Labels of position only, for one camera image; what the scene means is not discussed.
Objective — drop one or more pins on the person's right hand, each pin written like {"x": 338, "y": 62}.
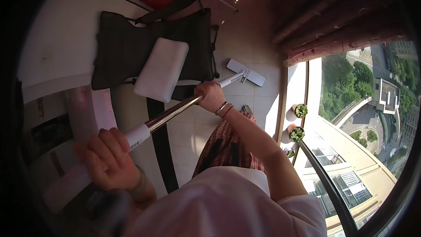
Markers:
{"x": 213, "y": 97}

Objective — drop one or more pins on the person's left hand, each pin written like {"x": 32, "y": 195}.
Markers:
{"x": 111, "y": 168}

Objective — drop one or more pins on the person's left fingers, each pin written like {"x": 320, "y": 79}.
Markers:
{"x": 105, "y": 144}

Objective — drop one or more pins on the person's right fingers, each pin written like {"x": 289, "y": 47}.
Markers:
{"x": 201, "y": 92}

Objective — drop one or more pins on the white mop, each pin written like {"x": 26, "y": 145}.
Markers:
{"x": 172, "y": 111}

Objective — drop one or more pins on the silver bangle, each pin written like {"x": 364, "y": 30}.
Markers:
{"x": 221, "y": 108}

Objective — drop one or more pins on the white pillow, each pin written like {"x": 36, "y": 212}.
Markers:
{"x": 161, "y": 69}

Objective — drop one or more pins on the green bangle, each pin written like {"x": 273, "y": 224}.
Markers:
{"x": 142, "y": 184}

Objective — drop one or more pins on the black folding chair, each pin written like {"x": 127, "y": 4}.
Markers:
{"x": 131, "y": 49}

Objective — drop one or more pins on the small potted plant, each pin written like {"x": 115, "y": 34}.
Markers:
{"x": 300, "y": 111}
{"x": 296, "y": 134}
{"x": 289, "y": 152}

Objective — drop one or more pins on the person's body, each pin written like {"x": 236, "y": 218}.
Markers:
{"x": 223, "y": 207}

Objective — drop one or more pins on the dark red curtain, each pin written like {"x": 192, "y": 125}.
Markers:
{"x": 329, "y": 16}

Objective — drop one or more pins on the black window railing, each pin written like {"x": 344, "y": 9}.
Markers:
{"x": 329, "y": 187}

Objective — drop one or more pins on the white wall socket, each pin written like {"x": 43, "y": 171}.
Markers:
{"x": 46, "y": 58}

